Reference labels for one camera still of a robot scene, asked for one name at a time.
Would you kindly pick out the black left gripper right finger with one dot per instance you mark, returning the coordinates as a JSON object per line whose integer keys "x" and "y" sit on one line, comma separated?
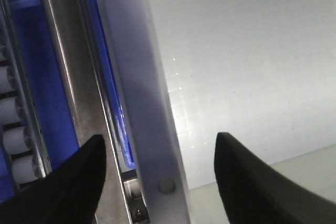
{"x": 253, "y": 192}

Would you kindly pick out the left white roller track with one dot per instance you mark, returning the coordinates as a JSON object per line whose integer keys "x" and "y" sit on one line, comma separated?
{"x": 22, "y": 141}

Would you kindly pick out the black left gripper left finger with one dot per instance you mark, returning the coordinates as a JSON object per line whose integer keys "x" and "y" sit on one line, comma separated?
{"x": 69, "y": 194}

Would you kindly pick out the metal shelf side rail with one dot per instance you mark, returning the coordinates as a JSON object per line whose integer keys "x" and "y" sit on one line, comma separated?
{"x": 77, "y": 56}

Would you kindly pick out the blue bin far left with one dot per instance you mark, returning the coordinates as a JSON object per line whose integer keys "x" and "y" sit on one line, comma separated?
{"x": 44, "y": 80}

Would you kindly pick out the white plastic tote bin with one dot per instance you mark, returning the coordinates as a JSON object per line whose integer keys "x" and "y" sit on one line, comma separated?
{"x": 185, "y": 70}

